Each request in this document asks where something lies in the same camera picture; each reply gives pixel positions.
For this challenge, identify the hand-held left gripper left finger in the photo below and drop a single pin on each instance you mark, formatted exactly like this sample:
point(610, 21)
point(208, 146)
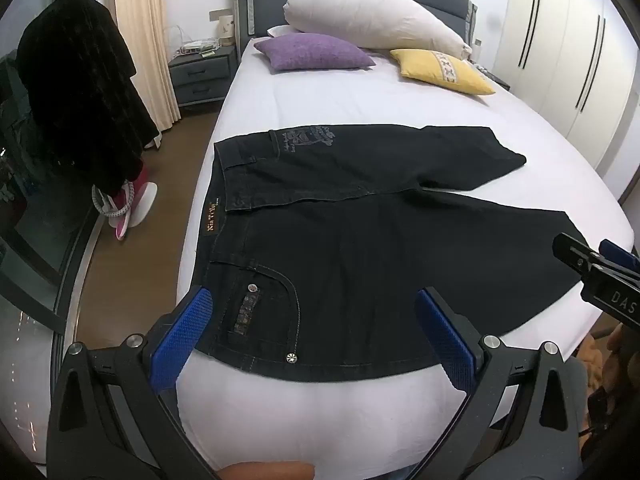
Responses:
point(182, 340)

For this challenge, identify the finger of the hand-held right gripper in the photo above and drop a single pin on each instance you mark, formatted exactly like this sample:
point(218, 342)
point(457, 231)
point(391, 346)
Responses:
point(620, 255)
point(572, 250)

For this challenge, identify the grey nightstand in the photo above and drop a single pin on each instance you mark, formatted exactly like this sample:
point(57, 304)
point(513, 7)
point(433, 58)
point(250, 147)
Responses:
point(492, 76)
point(202, 75)

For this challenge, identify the long white pillow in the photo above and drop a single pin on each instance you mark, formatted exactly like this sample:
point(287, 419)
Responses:
point(370, 15)

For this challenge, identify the small white pillow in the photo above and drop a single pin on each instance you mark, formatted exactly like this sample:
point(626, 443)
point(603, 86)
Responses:
point(280, 31)

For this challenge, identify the black denim pants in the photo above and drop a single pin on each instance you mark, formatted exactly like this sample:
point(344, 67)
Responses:
point(360, 260)

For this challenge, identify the purple cushion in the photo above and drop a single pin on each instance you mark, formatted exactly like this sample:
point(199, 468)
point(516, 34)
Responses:
point(312, 52)

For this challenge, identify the yellow cushion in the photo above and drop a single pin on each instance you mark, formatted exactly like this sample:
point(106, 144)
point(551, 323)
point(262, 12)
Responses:
point(440, 70)

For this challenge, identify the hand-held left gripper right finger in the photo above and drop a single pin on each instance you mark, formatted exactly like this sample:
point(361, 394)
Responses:
point(447, 340)

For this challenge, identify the beige curtain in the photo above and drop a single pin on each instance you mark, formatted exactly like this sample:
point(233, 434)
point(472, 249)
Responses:
point(142, 35)

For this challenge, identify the hanging black garment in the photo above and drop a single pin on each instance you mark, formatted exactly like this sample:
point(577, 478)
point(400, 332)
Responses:
point(80, 95)

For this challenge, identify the white wardrobe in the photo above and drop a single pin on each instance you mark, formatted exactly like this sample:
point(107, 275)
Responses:
point(570, 60)

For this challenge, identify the bed with white sheet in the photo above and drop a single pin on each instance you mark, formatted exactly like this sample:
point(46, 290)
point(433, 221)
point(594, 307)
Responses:
point(310, 90)

